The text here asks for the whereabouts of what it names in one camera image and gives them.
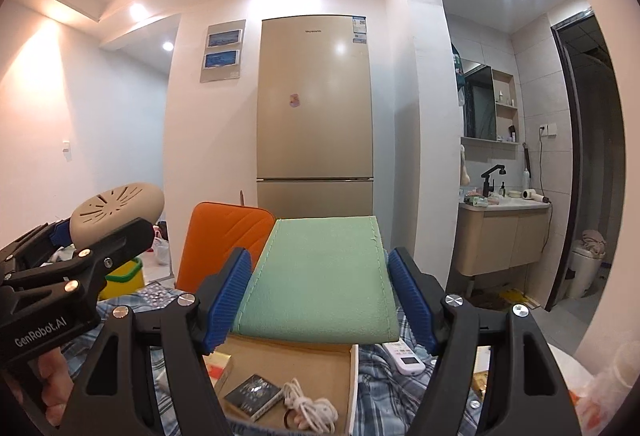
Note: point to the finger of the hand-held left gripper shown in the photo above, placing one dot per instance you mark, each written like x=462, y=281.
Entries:
x=125, y=241
x=60, y=232

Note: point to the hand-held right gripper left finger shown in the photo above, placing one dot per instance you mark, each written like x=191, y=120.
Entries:
x=227, y=301

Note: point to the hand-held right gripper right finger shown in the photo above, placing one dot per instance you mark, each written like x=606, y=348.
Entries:
x=412, y=301

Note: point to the beige round silicone pad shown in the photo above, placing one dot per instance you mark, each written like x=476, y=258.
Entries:
x=120, y=206

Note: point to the green cloth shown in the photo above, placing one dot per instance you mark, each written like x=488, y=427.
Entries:
x=320, y=286

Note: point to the black card box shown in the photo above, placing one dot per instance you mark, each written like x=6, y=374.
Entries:
x=252, y=396

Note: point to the cardboard box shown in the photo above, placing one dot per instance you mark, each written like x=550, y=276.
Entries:
x=320, y=376

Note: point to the person's left hand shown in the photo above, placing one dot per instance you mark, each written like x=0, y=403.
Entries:
x=55, y=381

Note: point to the yellow green plastic bin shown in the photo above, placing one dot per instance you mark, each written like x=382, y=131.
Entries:
x=125, y=278

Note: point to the white plastic bag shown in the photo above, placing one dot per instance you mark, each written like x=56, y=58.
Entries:
x=162, y=250

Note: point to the white remote control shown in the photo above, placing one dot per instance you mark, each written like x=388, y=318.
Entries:
x=405, y=358

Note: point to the pill blister pack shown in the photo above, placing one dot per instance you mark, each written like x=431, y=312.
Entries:
x=155, y=295

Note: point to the orange chair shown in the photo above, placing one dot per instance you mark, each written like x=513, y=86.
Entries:
x=220, y=236

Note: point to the blue plaid shirt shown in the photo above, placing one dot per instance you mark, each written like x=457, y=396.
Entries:
x=380, y=396

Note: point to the small gold box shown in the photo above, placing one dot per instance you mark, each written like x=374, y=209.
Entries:
x=481, y=383

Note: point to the beige vanity cabinet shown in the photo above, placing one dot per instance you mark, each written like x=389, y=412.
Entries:
x=500, y=236

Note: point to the beige hanging towel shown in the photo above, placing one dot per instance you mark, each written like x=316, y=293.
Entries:
x=465, y=166

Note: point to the black faucet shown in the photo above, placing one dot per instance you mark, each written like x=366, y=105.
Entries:
x=490, y=178

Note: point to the white hair dryer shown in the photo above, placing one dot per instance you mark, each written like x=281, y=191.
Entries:
x=532, y=195

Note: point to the white toilet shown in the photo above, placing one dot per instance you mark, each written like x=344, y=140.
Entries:
x=582, y=271

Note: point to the ceiling downlight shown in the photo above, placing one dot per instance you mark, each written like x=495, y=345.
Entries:
x=167, y=46

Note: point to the beige refrigerator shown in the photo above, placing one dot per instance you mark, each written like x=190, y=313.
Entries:
x=315, y=116

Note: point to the clear plastic bag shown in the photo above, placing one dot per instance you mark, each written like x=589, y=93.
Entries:
x=600, y=391

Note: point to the mirror cabinet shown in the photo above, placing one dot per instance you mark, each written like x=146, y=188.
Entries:
x=480, y=101

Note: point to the pink fridge magnet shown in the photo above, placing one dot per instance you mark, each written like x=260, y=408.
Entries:
x=294, y=100

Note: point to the fridge energy label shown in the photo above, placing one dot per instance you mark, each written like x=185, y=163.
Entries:
x=358, y=29

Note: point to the black door frame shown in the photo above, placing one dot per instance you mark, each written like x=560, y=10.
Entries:
x=575, y=166

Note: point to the grey wall panel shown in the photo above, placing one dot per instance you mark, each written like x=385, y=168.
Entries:
x=223, y=51

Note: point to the white wall socket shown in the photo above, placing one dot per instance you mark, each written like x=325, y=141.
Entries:
x=547, y=129

